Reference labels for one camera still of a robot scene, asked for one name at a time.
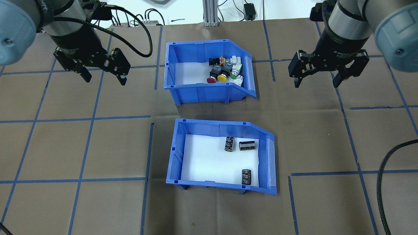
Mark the blue bin with push buttons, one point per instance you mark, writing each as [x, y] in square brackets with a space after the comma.
[202, 93]

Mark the white silver push button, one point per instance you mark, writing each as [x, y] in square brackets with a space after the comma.
[240, 80]

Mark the orange tipped switch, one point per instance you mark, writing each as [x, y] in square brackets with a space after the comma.
[222, 60]

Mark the black selector switch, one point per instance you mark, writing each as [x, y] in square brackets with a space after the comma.
[214, 61]

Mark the aluminium profile post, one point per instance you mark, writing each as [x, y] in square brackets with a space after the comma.
[211, 13]

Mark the orange grey adapter box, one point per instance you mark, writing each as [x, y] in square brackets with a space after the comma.
[119, 24]
[148, 22]

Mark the black power adapter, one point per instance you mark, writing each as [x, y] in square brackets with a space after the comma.
[250, 11]

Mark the black cylindrical battery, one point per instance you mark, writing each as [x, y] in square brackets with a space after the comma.
[229, 144]
[246, 177]
[247, 145]

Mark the blue bin with batteries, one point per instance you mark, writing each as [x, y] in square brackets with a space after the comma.
[176, 156]

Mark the green push button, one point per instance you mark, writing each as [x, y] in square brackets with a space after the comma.
[233, 75]

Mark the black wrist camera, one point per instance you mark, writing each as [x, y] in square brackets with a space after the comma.
[318, 13]
[98, 11]

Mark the yellow push button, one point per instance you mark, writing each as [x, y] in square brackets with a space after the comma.
[222, 78]

